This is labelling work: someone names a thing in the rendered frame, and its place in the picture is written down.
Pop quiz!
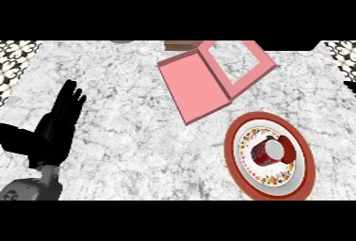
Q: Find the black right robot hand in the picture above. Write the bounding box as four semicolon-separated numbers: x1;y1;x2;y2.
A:
343;80;356;95

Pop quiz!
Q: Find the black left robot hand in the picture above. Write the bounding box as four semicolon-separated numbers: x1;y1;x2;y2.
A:
0;78;87;170

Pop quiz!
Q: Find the red can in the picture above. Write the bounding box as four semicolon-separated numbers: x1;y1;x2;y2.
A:
250;137;285;167

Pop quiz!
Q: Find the pink cardboard box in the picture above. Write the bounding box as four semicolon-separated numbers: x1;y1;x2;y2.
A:
155;40;279;126

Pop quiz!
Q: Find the white floral rimmed plate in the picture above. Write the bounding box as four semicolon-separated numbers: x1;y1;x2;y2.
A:
232;119;307;198

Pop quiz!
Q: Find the red bell pepper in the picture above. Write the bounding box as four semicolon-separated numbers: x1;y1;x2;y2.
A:
265;134;299;165

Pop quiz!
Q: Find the red oval placemat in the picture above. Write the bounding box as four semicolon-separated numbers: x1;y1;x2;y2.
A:
223;110;319;201

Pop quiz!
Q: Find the brown wooden block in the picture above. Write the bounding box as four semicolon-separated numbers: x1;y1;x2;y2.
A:
163;40;205;52

